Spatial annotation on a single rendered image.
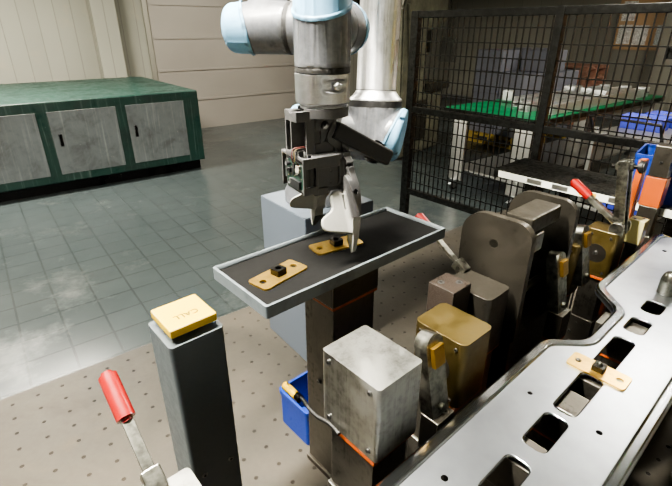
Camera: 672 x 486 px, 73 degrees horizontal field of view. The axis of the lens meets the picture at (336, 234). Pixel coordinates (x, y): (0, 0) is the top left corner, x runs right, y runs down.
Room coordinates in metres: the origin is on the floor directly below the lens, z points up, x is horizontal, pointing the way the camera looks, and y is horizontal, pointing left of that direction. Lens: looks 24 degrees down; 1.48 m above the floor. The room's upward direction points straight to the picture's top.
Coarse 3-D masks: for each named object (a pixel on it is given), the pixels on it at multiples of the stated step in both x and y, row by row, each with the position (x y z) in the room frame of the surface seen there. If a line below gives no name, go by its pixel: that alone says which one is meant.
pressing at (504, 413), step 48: (624, 288) 0.79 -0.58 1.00; (624, 336) 0.63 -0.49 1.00; (528, 384) 0.52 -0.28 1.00; (480, 432) 0.43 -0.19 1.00; (528, 432) 0.43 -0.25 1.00; (576, 432) 0.43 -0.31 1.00; (624, 432) 0.43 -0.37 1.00; (384, 480) 0.36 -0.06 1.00; (432, 480) 0.36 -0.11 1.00; (480, 480) 0.36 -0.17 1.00; (528, 480) 0.36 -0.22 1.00; (576, 480) 0.36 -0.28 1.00; (624, 480) 0.37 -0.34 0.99
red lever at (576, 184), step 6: (576, 180) 1.04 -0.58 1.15; (576, 186) 1.03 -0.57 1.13; (582, 186) 1.03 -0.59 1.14; (582, 192) 1.02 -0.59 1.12; (588, 192) 1.02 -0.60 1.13; (588, 198) 1.01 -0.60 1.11; (594, 198) 1.01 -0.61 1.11; (594, 204) 1.00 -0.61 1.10; (600, 204) 0.99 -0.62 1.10; (600, 210) 0.99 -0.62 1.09; (606, 210) 0.98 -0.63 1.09; (606, 216) 0.98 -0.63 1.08; (612, 216) 0.97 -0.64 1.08; (612, 222) 0.97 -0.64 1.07
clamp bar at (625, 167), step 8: (624, 160) 0.97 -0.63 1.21; (632, 160) 0.98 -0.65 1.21; (616, 168) 0.98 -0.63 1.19; (624, 168) 0.96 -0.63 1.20; (632, 168) 0.96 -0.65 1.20; (640, 168) 0.94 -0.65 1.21; (624, 176) 0.96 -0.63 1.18; (632, 176) 0.97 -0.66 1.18; (616, 184) 0.97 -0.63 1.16; (624, 184) 0.95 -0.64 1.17; (616, 192) 0.96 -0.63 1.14; (624, 192) 0.95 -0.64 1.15; (616, 200) 0.96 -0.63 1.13; (624, 200) 0.95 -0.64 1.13; (616, 208) 0.96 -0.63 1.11; (624, 208) 0.95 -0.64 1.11; (616, 216) 0.95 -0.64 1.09; (624, 216) 0.94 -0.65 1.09; (624, 224) 0.96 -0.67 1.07
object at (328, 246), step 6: (330, 240) 0.65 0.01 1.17; (336, 240) 0.65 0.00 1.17; (342, 240) 0.65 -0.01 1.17; (360, 240) 0.67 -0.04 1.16; (312, 246) 0.65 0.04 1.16; (318, 246) 0.65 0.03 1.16; (324, 246) 0.65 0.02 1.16; (330, 246) 0.65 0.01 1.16; (336, 246) 0.65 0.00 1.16; (342, 246) 0.65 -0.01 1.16; (348, 246) 0.65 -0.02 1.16; (318, 252) 0.62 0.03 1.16; (324, 252) 0.62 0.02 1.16; (330, 252) 0.63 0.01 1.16
